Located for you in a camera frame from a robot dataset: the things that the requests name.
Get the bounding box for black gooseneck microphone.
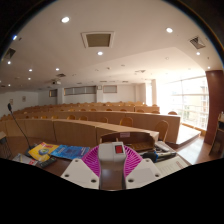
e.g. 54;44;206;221
7;103;34;151

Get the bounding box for black remote control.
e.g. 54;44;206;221
39;157;58;169

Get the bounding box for white paper stack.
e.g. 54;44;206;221
154;140;174;153

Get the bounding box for grey slatted ceiling vent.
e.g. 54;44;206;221
3;47;17;61
189;35;207;50

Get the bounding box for white and red brochure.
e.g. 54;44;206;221
12;153;39;167

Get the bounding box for wooden shelf unit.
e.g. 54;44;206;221
209;111;224;158

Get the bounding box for ceiling spot lights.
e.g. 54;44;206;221
4;15;214;83

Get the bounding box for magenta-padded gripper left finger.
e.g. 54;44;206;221
60;144;101;191

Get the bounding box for black chair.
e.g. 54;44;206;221
0;131;14;160

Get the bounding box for large square ceiling vent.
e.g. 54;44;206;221
80;30;115;49

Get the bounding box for black handheld microphone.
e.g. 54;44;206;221
141;150;178;163

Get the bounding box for wooden auditorium seats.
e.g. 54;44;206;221
0;101;183;144

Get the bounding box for large glass window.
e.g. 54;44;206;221
156;76;210;131

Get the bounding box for small back wall window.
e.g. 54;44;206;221
102;84;118;94

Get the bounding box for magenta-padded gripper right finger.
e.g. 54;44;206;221
123;145;163;191

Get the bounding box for white charger with red button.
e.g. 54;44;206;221
97;141;127;168

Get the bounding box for wooden desk organizer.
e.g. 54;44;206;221
99;131;156;153

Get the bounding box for wide back wall window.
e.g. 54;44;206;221
63;85;98;97

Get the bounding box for blue booklet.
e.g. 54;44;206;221
50;144;91;161

